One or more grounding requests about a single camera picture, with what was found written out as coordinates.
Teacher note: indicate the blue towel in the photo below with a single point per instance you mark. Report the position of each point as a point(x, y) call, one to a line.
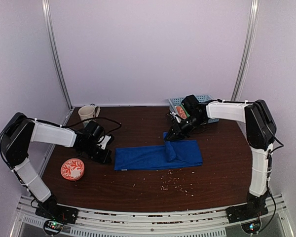
point(170, 155)

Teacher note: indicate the right aluminium frame post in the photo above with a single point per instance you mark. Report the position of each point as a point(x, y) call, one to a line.
point(248, 45)

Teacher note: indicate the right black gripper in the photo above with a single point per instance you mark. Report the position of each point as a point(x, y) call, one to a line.
point(179, 134)

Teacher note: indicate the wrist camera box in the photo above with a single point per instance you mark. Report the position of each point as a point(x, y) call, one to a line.
point(94, 131)
point(191, 106)

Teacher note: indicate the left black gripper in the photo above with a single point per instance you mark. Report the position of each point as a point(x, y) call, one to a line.
point(103, 158)

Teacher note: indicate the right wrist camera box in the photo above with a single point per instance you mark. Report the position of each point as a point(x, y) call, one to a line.
point(191, 106)

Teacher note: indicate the front aluminium rail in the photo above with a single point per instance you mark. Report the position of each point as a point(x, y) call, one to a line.
point(211, 222)

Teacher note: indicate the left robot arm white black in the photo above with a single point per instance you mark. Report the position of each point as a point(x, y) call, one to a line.
point(22, 134)

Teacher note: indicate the left aluminium frame post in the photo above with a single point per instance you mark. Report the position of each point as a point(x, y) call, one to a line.
point(54, 51)

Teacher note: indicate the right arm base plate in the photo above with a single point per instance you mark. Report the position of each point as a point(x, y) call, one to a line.
point(243, 212)

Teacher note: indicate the orange patterned bowl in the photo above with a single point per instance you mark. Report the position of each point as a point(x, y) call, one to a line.
point(72, 169)

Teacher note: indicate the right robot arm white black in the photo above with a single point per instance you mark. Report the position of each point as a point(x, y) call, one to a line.
point(260, 134)

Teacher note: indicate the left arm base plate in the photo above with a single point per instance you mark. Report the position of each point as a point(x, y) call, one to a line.
point(54, 211)

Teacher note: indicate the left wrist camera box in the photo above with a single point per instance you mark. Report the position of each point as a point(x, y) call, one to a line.
point(94, 131)

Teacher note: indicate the light blue plastic basket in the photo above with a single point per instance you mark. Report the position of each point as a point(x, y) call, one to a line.
point(173, 102)

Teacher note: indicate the aluminium frame post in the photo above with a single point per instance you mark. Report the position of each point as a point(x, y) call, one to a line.
point(54, 51)
point(248, 45)

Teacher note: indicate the white patterned mug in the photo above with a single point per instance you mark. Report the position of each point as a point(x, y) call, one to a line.
point(89, 111)

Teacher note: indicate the orange white rolled towel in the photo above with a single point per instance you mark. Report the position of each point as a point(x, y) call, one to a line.
point(181, 112)

